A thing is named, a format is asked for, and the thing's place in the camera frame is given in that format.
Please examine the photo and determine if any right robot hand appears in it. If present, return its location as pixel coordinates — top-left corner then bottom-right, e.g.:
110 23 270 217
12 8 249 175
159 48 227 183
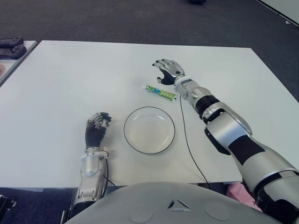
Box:
151 58 185 85

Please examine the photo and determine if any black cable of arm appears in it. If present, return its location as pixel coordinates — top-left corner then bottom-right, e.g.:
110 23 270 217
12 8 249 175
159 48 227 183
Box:
179 95 211 188
102 155 120 187

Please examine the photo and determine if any black device under table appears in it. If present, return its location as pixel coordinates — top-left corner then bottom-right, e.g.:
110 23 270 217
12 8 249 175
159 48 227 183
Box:
0 193 17 213

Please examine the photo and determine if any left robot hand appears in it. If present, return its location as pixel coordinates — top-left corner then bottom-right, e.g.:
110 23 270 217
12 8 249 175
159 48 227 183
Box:
85 112 113 150

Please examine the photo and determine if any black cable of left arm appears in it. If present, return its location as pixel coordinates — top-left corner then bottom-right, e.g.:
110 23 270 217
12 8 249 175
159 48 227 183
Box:
102 155 120 187

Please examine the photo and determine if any green white toothpaste tube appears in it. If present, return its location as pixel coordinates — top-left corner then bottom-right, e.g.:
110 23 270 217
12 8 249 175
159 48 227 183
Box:
141 84 179 102

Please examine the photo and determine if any white background table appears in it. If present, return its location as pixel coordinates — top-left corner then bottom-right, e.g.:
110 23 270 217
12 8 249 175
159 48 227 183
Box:
255 0 299 24

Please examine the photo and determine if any white side table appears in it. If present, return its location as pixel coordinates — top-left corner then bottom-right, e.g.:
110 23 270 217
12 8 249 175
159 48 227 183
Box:
0 40 38 87

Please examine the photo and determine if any pink foam block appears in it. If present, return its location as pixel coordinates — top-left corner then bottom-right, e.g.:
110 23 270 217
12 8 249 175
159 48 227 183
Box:
227 182 260 211

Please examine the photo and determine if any black game controller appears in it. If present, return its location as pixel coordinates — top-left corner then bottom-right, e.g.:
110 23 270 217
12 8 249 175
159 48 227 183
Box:
0 45 27 59
0 36 24 46

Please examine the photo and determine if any white plate with black rim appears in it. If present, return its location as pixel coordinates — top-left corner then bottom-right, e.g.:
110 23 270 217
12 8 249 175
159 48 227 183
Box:
123 106 176 155

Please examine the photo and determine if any grey robot torso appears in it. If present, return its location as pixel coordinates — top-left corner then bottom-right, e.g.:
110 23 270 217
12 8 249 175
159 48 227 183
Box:
64 182 265 224

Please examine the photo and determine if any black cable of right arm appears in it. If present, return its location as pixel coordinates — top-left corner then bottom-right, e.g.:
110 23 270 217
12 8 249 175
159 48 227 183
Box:
179 95 211 188

